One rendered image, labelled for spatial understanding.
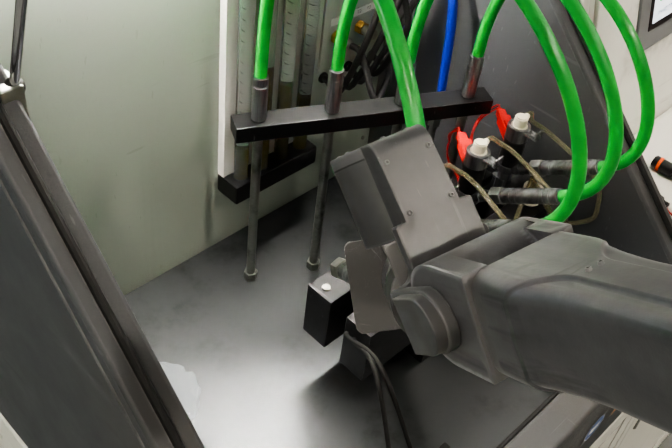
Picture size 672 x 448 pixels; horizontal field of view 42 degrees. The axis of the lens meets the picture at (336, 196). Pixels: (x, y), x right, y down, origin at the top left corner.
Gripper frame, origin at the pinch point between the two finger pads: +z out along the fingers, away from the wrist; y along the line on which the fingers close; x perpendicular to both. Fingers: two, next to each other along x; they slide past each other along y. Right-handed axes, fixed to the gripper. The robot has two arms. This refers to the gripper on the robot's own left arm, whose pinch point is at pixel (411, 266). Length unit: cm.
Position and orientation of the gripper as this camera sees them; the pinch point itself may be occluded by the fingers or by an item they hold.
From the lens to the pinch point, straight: 70.0
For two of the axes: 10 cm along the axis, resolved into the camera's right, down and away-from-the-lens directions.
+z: 0.0, -0.1, 10.0
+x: 1.5, 9.9, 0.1
